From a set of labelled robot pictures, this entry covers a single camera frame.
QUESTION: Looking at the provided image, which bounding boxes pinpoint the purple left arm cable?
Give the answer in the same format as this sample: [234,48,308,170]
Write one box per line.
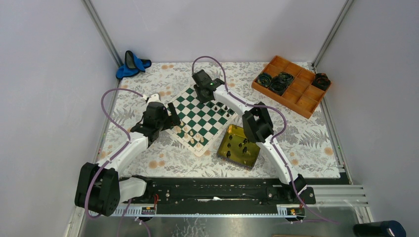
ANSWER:
[84,88,152,237]

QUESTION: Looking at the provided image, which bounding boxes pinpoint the dark cylinder bottom right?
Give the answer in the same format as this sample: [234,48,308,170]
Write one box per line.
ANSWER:
[353,220,407,237]

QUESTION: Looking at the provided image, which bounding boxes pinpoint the blue black cloth glove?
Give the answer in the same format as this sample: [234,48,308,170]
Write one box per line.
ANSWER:
[116,50,152,80]

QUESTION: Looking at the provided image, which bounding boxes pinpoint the black tape roll right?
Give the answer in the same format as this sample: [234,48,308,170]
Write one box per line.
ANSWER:
[311,73,332,91]

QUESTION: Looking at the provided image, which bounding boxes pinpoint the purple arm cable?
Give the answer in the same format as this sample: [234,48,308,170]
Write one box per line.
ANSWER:
[191,55,341,226]
[84,88,152,237]

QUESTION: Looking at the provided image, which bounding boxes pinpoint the aluminium frame post left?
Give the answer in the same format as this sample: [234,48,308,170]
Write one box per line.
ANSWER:
[81,0,123,67]

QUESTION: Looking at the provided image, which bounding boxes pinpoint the aluminium frame post right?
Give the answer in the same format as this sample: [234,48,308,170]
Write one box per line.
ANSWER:
[311,0,356,72]

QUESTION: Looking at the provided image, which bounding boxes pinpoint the yellow metal tray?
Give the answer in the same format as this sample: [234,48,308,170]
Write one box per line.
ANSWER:
[216,124,260,170]

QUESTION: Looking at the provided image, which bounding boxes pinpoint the black tape roll middle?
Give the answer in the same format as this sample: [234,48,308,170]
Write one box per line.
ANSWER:
[268,72,294,96]

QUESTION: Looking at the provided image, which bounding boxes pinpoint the black tape roll left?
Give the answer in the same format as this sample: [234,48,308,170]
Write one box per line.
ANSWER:
[256,73,272,88]

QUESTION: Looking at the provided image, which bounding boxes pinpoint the black tape roll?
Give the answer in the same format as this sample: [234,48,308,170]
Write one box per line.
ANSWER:
[256,73,272,88]
[311,73,332,91]
[268,72,294,96]

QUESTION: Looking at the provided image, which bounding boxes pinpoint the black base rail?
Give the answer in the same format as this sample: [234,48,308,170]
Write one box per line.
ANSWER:
[132,177,316,215]

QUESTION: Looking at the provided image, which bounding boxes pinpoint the floral patterned tablecloth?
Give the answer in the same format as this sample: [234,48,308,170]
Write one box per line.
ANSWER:
[98,62,340,179]

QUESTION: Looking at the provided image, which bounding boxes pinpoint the aluminium frame post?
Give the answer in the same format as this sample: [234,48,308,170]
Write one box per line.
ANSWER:
[81,0,123,67]
[311,0,356,72]

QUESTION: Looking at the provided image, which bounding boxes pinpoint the orange compartment organizer box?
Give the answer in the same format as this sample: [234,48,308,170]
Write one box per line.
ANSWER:
[251,56,332,119]

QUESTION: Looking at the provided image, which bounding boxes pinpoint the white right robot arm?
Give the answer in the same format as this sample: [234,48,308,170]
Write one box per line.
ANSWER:
[192,70,307,203]

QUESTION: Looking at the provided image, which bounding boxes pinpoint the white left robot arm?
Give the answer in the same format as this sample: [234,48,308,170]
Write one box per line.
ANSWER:
[75,94,180,216]

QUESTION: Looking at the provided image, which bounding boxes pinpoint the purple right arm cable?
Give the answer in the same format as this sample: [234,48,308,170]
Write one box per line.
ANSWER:
[191,55,341,226]

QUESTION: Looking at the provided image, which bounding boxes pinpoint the green white chess board mat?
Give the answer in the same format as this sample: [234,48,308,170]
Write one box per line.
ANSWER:
[167,86,237,156]

